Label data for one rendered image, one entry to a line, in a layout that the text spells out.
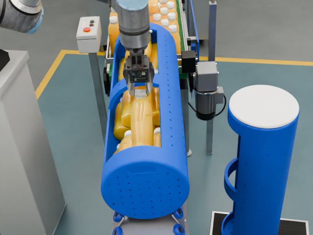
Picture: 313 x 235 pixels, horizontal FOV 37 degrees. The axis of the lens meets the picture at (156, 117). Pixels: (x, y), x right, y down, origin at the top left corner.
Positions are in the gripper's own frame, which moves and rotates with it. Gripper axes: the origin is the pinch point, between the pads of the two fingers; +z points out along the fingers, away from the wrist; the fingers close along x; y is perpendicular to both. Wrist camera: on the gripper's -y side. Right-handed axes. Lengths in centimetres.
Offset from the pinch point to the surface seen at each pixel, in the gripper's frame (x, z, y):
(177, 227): 10.0, 32.6, 30.6
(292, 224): 74, 116, -30
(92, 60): -28, 42, -85
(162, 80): 7.6, 9.8, -19.3
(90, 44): -27, 27, -77
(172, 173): 9.1, 13.8, 24.5
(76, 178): -51, 132, -86
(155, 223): 2.6, 38.1, 24.2
